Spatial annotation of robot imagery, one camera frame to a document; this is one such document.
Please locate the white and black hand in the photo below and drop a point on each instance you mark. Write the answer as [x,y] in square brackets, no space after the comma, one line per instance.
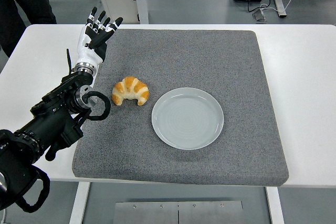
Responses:
[88,51]

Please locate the golden croissant bread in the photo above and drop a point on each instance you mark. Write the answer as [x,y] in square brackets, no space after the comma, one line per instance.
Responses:
[131,87]

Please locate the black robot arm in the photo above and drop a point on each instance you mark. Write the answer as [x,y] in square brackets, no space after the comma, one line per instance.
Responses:
[39,127]

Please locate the grey round plate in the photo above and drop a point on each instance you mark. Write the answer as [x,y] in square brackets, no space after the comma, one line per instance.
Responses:
[187,119]

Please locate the grey felt mat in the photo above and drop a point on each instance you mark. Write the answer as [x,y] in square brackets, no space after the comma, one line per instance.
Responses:
[183,58]

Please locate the white table leg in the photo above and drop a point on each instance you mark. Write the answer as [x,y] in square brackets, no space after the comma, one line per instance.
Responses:
[275,208]
[78,205]

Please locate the clear plastic holder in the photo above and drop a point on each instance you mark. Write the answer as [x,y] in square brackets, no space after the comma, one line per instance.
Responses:
[259,16]

